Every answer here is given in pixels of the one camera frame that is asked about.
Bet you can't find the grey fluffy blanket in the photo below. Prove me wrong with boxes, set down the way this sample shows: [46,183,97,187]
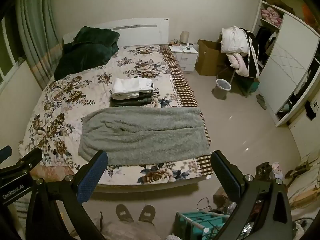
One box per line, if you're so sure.
[78,107,211,167]

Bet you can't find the pair of grey shoes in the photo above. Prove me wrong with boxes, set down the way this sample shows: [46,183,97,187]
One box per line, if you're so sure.
[256,94,268,110]

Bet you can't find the floral bed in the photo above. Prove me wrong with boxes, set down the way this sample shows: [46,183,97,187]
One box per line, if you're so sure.
[22,44,213,183]

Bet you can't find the white folded pants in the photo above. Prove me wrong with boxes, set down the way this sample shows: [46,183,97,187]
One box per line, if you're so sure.
[111,77,153,100]

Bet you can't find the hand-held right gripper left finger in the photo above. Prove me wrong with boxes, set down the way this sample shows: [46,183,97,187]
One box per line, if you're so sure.
[25,151,108,240]

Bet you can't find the dark folded pants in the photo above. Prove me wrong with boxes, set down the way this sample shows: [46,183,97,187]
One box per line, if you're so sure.
[110,84,154,108]

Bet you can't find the pink jacket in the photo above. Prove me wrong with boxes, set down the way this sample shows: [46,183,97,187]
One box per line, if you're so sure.
[227,52,250,77]

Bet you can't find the white wardrobe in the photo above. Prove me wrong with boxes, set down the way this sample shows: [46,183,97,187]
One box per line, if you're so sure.
[251,0,320,127]

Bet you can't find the person's legs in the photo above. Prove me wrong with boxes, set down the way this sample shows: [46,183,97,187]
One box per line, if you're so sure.
[101,220,160,240]

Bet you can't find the black cable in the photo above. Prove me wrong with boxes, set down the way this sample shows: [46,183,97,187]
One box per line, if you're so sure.
[196,197,227,212]

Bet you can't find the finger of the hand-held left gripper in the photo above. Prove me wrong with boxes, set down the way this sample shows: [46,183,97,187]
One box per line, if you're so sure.
[0,147,43,180]
[0,146,13,164]

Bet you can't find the brown cardboard box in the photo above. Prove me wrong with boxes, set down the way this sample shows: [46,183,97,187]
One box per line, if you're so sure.
[194,39,230,77]

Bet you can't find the white bed headboard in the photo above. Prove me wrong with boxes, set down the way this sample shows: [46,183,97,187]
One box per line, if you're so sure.
[62,17,170,48]

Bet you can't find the teal rack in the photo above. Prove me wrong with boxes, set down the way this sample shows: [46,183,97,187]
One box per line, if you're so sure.
[175,211,234,240]

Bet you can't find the dark green blanket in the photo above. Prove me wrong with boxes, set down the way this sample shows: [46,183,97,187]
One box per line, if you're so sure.
[54,26,120,80]

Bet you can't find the white nightstand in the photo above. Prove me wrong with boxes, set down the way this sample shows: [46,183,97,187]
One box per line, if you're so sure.
[169,44,199,74]

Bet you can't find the chair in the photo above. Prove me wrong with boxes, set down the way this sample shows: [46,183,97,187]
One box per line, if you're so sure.
[216,65,260,98]

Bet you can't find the green curtain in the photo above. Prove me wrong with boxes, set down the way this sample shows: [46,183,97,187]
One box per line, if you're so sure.
[15,0,64,90]

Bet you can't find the grey trash bin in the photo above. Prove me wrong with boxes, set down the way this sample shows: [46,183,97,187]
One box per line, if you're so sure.
[212,78,232,100]

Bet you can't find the window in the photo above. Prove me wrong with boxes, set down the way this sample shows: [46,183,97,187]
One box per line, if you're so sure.
[0,17,25,82]

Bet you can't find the black jacket with white stripes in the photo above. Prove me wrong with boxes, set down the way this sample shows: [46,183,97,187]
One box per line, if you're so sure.
[239,27,261,79]

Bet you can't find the pink bedding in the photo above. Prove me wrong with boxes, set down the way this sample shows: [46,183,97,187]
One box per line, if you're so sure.
[260,7,284,26]

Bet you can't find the person's slipper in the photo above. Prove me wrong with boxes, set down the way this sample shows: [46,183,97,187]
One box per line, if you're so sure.
[138,204,156,223]
[116,204,135,223]

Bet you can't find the person's left slipper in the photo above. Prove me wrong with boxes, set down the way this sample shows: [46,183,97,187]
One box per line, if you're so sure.
[116,204,135,223]

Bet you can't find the bed frame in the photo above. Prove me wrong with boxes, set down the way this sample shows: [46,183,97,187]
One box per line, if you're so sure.
[94,174,213,193]

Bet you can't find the person's right slipper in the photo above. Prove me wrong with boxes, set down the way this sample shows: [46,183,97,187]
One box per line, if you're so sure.
[138,204,156,223]

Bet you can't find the white puffer jacket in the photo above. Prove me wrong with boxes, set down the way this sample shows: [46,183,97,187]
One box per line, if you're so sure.
[220,25,250,54]

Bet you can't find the black hanging bag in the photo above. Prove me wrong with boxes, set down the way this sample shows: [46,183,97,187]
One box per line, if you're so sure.
[304,100,318,121]

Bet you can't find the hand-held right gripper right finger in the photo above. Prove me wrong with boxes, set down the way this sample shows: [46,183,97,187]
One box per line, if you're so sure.
[211,151,293,240]

